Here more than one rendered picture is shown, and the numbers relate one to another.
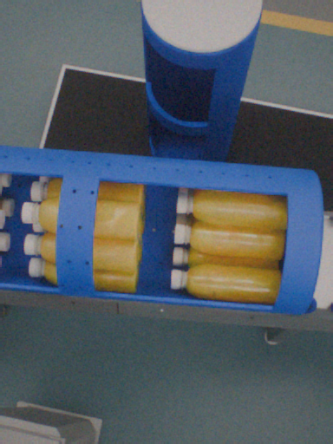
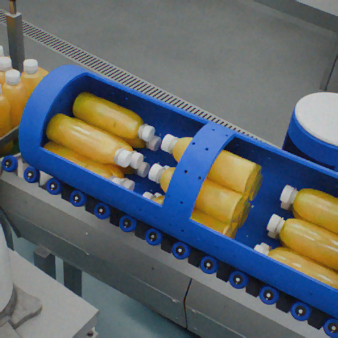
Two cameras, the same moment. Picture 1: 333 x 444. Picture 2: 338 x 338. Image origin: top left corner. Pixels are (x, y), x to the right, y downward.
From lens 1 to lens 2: 0.71 m
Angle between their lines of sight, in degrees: 35
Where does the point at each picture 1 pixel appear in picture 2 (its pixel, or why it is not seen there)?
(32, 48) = not seen: hidden behind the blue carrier
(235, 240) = (322, 237)
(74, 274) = (183, 185)
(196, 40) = (329, 135)
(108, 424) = not seen: outside the picture
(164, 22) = (308, 119)
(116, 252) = (222, 193)
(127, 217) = (245, 164)
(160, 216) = (257, 227)
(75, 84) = not seen: hidden behind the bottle
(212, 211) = (312, 200)
